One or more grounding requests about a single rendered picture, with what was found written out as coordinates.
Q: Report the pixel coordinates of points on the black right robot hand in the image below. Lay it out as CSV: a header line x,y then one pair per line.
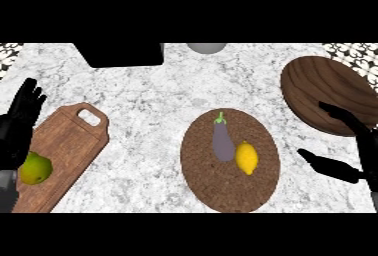
x,y
362,146

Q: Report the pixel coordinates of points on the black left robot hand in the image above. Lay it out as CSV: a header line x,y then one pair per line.
x,y
19,120

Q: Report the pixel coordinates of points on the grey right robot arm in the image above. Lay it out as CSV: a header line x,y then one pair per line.
x,y
375,201

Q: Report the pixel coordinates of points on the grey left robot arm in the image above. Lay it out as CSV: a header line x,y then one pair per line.
x,y
6,191

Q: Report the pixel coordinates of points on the dark wooden bowl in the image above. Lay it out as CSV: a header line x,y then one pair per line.
x,y
319,90

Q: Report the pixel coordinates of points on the yellow lemon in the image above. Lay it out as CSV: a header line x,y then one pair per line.
x,y
247,158

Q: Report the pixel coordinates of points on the brown oval placemat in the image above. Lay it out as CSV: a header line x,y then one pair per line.
x,y
229,186

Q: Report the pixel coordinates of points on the brown wooden cutting board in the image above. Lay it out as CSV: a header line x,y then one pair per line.
x,y
59,156

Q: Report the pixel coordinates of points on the green mango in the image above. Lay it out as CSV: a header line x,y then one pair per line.
x,y
36,168

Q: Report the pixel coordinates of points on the purple eggplant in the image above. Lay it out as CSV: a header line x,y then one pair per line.
x,y
222,143

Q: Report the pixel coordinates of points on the black appliance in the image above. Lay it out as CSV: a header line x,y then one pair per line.
x,y
123,53

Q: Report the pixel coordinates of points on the grey round object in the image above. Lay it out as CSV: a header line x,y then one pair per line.
x,y
207,47

